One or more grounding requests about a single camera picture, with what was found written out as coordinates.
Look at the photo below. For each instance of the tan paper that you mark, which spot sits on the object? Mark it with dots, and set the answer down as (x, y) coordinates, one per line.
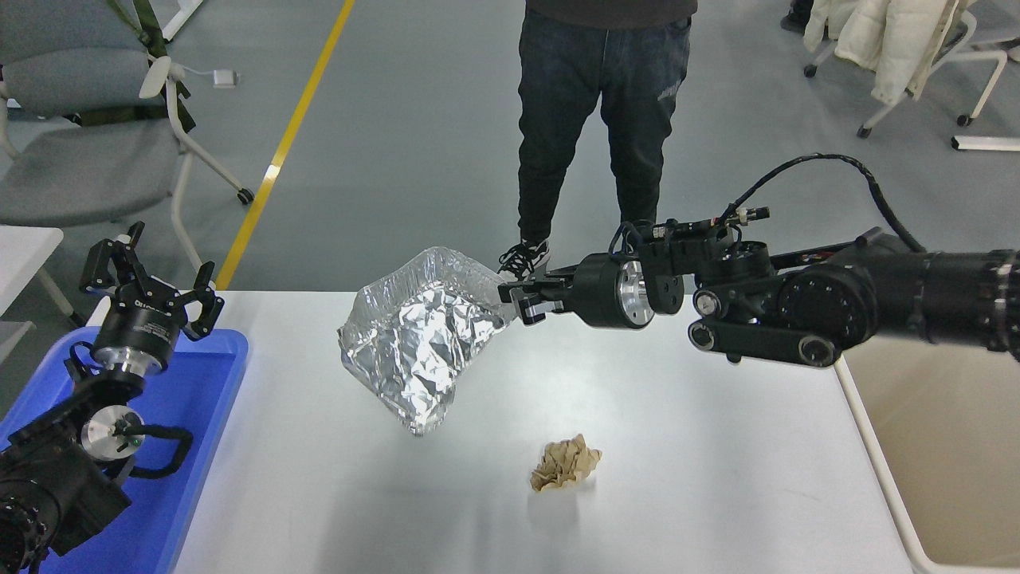
(564, 466)

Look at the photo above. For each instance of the foil tray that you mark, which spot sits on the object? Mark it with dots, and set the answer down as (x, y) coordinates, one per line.
(414, 343)

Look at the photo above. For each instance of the grey padded office chair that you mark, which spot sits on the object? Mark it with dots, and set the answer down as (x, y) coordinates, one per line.
(80, 167)

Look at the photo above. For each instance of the white frame wheeled chair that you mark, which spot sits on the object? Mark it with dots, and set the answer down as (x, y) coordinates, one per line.
(988, 80)

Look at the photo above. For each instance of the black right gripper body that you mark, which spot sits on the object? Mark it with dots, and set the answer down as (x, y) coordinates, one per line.
(598, 291)

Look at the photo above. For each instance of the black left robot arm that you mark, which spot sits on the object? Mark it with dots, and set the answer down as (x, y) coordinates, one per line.
(48, 486)

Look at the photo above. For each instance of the person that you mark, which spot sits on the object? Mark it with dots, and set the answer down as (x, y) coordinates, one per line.
(797, 22)
(590, 96)

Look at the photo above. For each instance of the small white side table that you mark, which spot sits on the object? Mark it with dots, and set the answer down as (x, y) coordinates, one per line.
(20, 255)

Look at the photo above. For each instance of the white table leg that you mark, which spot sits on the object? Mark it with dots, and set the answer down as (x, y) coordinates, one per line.
(183, 20)

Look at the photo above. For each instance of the cream puffy coat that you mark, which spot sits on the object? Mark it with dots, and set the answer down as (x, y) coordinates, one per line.
(892, 40)

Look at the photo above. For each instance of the grey seat chair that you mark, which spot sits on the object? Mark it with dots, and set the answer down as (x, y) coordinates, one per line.
(1000, 20)

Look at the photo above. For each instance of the white table foot bar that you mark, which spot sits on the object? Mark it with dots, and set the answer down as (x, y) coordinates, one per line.
(988, 142)

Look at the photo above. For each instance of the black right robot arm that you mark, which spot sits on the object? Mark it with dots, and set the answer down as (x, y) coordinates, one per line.
(829, 303)

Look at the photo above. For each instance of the blue plastic tray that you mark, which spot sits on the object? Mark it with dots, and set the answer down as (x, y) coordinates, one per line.
(199, 414)

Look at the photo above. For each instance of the large pale bin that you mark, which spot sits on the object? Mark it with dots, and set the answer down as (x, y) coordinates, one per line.
(940, 478)

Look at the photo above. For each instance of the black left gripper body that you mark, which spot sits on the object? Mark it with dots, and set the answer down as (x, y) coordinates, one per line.
(143, 327)

